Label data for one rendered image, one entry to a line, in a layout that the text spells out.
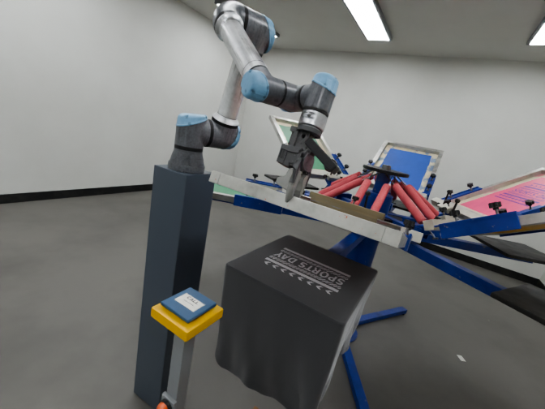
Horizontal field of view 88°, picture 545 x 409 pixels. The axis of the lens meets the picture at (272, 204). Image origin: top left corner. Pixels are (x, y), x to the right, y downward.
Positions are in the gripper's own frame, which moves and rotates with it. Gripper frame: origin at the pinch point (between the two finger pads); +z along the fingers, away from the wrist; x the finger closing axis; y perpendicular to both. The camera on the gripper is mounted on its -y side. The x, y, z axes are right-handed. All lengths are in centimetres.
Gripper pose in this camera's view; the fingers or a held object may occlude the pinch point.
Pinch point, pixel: (293, 200)
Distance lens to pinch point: 79.1
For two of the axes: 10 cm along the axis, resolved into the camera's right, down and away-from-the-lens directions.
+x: -4.4, -1.3, -8.9
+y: -8.4, -2.9, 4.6
